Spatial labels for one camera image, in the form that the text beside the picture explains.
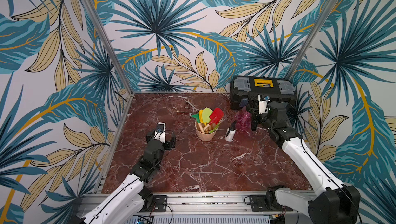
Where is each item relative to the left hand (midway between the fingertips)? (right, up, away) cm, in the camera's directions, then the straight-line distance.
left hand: (164, 131), depth 80 cm
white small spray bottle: (+36, -1, +4) cm, 36 cm away
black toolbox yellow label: (+47, +23, +19) cm, 56 cm away
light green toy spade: (+22, +8, +11) cm, 26 cm away
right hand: (+42, +11, -1) cm, 43 cm away
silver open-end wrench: (+13, +14, +33) cm, 38 cm away
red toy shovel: (+28, +7, +10) cm, 31 cm away
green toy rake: (+17, +8, +10) cm, 21 cm away
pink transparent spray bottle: (+45, +5, +14) cm, 47 cm away
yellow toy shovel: (+19, +7, +11) cm, 23 cm away
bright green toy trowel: (+27, +1, +6) cm, 28 cm away
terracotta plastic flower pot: (+21, -4, +8) cm, 23 cm away
